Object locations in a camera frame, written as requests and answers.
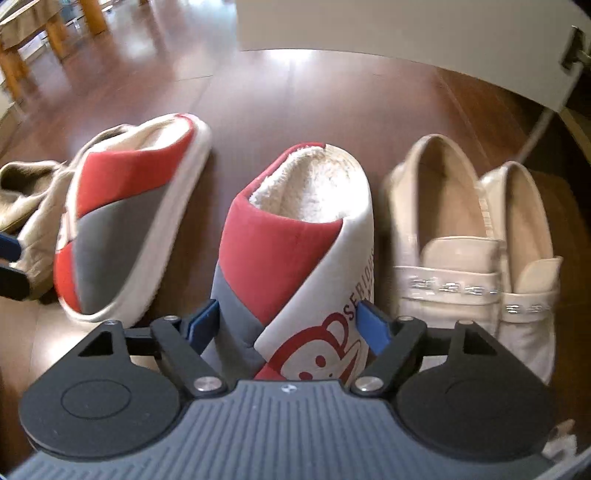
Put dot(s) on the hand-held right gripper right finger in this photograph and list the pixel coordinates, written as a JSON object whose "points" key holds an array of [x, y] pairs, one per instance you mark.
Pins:
{"points": [[371, 327]]}

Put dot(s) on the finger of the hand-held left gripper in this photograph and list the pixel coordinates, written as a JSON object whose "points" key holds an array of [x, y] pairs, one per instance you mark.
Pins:
{"points": [[9, 247]]}

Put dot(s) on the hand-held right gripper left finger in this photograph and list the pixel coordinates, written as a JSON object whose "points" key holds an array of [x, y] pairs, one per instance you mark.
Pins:
{"points": [[203, 323]]}

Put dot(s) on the beige lace-up shoe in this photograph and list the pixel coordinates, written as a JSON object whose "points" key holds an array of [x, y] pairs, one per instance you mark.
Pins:
{"points": [[44, 230]]}

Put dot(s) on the red grey plush slipper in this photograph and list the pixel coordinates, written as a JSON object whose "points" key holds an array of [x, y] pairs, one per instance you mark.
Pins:
{"points": [[286, 249], [120, 221]]}

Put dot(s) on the wooden table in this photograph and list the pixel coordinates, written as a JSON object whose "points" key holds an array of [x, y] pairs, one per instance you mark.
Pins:
{"points": [[94, 14]]}

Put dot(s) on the white cabinet door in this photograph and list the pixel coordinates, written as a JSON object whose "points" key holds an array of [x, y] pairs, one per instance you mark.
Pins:
{"points": [[392, 27]]}

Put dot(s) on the metal door hinge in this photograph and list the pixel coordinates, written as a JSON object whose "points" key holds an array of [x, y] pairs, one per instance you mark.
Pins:
{"points": [[572, 50]]}

